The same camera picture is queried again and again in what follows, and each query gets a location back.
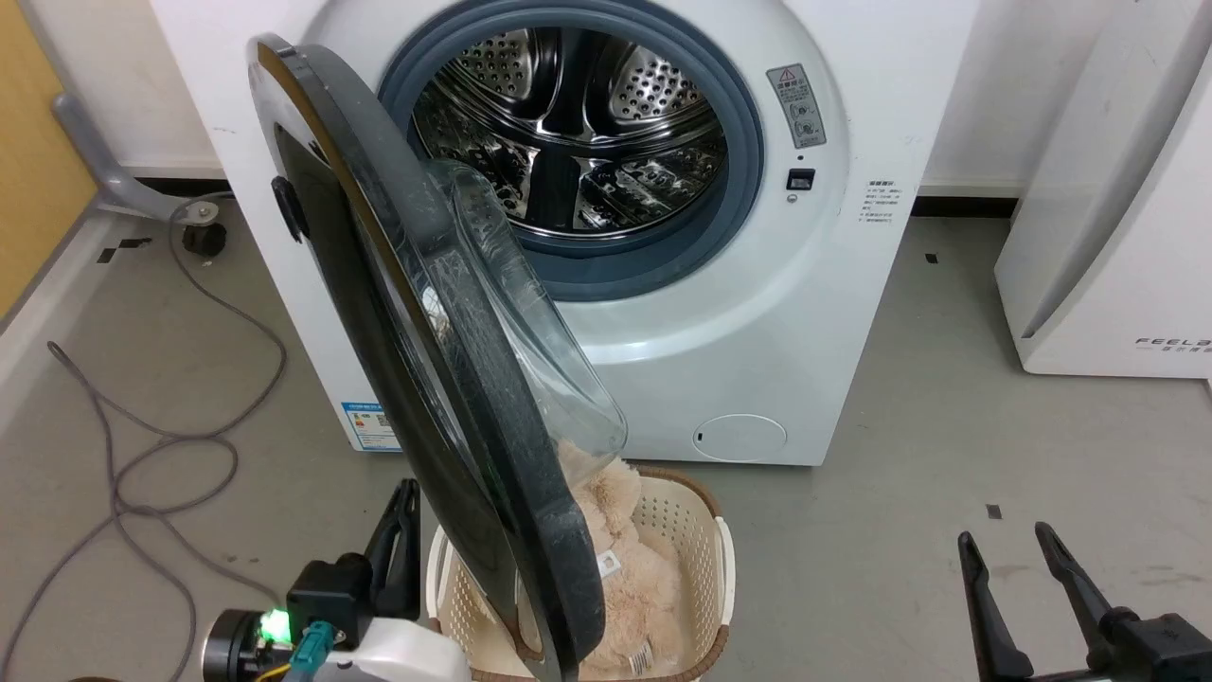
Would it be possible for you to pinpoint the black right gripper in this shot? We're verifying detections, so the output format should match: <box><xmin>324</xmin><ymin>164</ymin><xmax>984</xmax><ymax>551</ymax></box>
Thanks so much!
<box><xmin>957</xmin><ymin>521</ymin><xmax>1212</xmax><ymax>682</ymax></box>

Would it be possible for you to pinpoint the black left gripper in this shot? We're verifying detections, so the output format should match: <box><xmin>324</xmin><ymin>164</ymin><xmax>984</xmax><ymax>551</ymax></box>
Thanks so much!
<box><xmin>202</xmin><ymin>478</ymin><xmax>421</xmax><ymax>679</ymax></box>

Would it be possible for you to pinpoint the black round glass washer door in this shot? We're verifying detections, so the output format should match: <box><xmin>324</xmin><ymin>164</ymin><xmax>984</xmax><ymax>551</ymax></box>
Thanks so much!
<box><xmin>248</xmin><ymin>35</ymin><xmax>629</xmax><ymax>682</ymax></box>

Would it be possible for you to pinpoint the white front-load washing machine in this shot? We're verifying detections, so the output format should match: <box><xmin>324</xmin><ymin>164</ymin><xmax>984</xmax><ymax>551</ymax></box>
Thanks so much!
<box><xmin>151</xmin><ymin>0</ymin><xmax>981</xmax><ymax>467</ymax></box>

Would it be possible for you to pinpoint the grey rubber door gasket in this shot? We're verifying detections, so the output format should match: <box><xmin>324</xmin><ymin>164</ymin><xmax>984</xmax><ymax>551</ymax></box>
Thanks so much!
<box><xmin>378</xmin><ymin>0</ymin><xmax>766</xmax><ymax>302</ymax></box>

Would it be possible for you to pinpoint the blue energy label sticker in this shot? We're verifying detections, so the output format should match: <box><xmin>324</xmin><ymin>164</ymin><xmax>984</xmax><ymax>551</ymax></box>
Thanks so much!
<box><xmin>341</xmin><ymin>402</ymin><xmax>404</xmax><ymax>453</ymax></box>

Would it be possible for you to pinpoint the beige fluffy plush garment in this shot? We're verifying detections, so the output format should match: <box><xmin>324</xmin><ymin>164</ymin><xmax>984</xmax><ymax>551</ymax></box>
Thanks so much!
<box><xmin>554</xmin><ymin>440</ymin><xmax>685</xmax><ymax>679</ymax></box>

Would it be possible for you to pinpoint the cream plastic laundry basket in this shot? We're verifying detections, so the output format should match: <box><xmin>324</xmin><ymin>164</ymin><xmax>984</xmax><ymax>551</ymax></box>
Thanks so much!
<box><xmin>426</xmin><ymin>464</ymin><xmax>736</xmax><ymax>682</ymax></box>

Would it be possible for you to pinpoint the round white filter cover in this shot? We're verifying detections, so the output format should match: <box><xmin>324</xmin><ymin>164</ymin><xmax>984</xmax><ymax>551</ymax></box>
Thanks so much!
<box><xmin>693</xmin><ymin>414</ymin><xmax>788</xmax><ymax>463</ymax></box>

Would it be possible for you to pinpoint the white appliance with grey stripe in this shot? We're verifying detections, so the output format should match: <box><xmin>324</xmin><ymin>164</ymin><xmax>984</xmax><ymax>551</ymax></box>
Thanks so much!
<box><xmin>994</xmin><ymin>0</ymin><xmax>1212</xmax><ymax>380</ymax></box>

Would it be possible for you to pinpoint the small printed text label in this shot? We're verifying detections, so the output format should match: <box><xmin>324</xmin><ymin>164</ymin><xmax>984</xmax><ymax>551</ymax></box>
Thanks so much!
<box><xmin>862</xmin><ymin>180</ymin><xmax>899</xmax><ymax>231</ymax></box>

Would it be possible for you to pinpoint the stainless steel washer drum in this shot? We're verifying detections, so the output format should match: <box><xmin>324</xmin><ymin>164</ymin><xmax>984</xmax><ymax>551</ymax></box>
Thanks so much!
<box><xmin>412</xmin><ymin>27</ymin><xmax>730</xmax><ymax>238</ymax></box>

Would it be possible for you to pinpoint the grey metal stand leg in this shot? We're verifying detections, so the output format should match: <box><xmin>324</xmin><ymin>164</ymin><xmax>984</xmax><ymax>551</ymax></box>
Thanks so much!
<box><xmin>52</xmin><ymin>93</ymin><xmax>205</xmax><ymax>224</ymax></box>

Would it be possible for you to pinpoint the yellow wooden panel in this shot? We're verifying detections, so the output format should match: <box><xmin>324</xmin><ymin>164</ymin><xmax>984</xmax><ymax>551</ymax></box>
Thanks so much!
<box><xmin>0</xmin><ymin>0</ymin><xmax>100</xmax><ymax>323</ymax></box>

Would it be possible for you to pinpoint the grey warning sticker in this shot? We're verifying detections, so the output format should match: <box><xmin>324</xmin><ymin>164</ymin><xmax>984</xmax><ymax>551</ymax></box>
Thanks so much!
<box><xmin>766</xmin><ymin>63</ymin><xmax>828</xmax><ymax>150</ymax></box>

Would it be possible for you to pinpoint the teal connector cable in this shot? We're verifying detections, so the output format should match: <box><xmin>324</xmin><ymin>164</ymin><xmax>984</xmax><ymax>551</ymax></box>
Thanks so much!
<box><xmin>254</xmin><ymin>620</ymin><xmax>339</xmax><ymax>682</ymax></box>

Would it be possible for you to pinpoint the grey floor cable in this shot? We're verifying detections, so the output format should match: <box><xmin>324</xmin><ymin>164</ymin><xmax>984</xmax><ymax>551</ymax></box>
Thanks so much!
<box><xmin>0</xmin><ymin>192</ymin><xmax>288</xmax><ymax>682</ymax></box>

